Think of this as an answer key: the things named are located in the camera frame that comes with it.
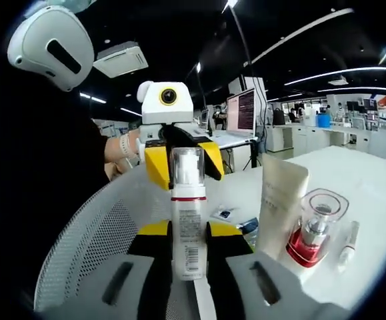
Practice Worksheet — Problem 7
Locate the ceiling light strip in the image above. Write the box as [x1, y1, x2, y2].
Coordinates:
[251, 8, 355, 64]
[317, 87, 386, 95]
[284, 66, 386, 87]

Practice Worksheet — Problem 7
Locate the white mesh office chair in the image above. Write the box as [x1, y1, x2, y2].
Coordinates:
[33, 163, 265, 316]

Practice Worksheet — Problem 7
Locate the white skincare pump bottle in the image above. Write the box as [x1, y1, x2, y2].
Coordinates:
[169, 147, 209, 281]

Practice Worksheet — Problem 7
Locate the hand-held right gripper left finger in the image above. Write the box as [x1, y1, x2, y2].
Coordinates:
[79, 219, 175, 320]

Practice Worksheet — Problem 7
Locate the white cabinet counter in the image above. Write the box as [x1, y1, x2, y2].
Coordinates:
[265, 123, 386, 161]

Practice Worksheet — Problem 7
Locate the white wristband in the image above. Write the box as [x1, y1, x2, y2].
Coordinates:
[119, 133, 133, 158]

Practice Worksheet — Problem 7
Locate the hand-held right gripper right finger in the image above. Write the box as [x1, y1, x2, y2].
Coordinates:
[205, 220, 350, 320]

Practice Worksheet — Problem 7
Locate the slim white skincare tube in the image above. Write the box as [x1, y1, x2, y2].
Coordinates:
[337, 219, 361, 273]

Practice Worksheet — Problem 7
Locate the beige skincare tube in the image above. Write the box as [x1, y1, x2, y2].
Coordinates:
[258, 153, 310, 264]

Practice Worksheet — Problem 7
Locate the white worn headset device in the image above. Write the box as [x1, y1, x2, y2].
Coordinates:
[7, 3, 96, 93]

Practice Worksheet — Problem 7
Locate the small clear skincare sachet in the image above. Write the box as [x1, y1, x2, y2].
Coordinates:
[211, 203, 240, 221]

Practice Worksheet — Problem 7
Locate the person's left hand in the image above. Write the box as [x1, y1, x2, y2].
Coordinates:
[127, 129, 146, 167]

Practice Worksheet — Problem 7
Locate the ceiling air conditioner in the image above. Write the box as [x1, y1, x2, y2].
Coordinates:
[92, 40, 149, 79]

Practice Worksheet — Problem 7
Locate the open silver laptop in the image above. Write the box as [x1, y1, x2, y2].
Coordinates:
[209, 87, 260, 150]

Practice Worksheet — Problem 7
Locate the silver dark blue skincare sachet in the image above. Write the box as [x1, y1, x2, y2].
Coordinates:
[237, 217, 260, 251]

